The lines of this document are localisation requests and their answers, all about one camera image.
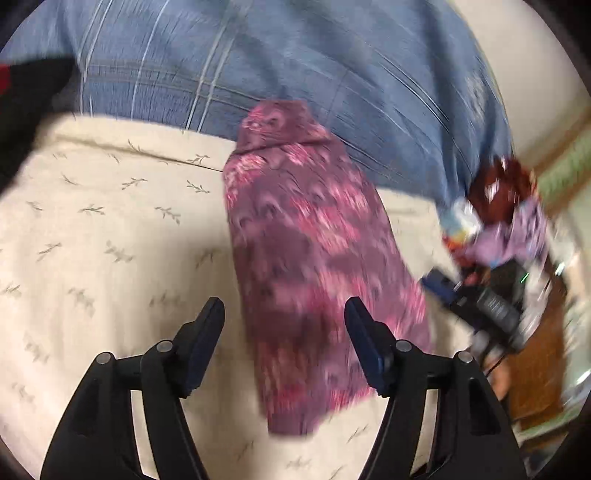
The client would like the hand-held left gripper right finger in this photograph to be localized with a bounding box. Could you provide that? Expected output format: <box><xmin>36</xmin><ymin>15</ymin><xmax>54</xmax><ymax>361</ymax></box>
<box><xmin>345</xmin><ymin>296</ymin><xmax>528</xmax><ymax>480</ymax></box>

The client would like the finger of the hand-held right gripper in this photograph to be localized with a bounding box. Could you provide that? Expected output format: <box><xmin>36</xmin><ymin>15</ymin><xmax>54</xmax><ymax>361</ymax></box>
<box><xmin>420</xmin><ymin>268</ymin><xmax>463</xmax><ymax>306</ymax></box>

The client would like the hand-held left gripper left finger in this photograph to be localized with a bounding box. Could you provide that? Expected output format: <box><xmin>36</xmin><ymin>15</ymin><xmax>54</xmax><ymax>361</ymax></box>
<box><xmin>39</xmin><ymin>298</ymin><xmax>226</xmax><ymax>480</ymax></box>

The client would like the maroon floral garment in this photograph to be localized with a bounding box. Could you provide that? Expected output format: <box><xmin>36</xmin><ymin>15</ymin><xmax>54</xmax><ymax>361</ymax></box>
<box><xmin>222</xmin><ymin>100</ymin><xmax>437</xmax><ymax>437</ymax></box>

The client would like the white multicoloured cloth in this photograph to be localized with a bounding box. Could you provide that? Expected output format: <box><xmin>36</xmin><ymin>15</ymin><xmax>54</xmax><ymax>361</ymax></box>
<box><xmin>438</xmin><ymin>198</ymin><xmax>484</xmax><ymax>246</ymax></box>

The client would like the light purple cloth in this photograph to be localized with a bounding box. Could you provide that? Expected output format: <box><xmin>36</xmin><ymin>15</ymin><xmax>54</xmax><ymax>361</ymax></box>
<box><xmin>471</xmin><ymin>202</ymin><xmax>551</xmax><ymax>269</ymax></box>

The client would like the rust red cloth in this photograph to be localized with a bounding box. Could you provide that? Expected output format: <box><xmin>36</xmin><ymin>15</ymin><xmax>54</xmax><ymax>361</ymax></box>
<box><xmin>466</xmin><ymin>157</ymin><xmax>539</xmax><ymax>217</ymax></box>

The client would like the cream leaf-print sheet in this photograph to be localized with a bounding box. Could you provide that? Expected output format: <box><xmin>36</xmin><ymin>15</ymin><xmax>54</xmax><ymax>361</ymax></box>
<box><xmin>0</xmin><ymin>113</ymin><xmax>468</xmax><ymax>480</ymax></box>

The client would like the blue plaid blanket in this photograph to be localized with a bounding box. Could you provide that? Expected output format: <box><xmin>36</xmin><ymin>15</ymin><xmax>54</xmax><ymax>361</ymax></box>
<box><xmin>4</xmin><ymin>0</ymin><xmax>516</xmax><ymax>209</ymax></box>

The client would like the black and red garment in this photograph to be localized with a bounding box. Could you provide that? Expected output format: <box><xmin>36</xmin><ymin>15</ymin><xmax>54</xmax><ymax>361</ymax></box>
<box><xmin>0</xmin><ymin>55</ymin><xmax>77</xmax><ymax>186</ymax></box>

